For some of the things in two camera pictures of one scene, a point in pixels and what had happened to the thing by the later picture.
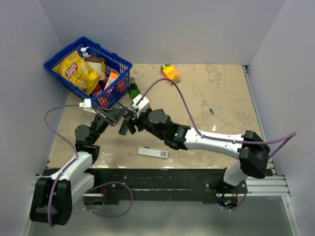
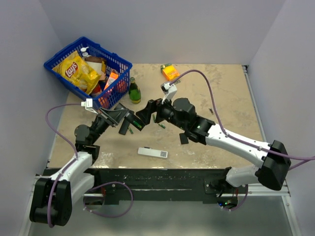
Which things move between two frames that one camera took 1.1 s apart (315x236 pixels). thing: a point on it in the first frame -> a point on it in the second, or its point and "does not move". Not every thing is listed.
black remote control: [123, 128] does not move
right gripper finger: [129, 116] -> [145, 115]
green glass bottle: [134, 90] does not move
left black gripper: [112, 116] does not move
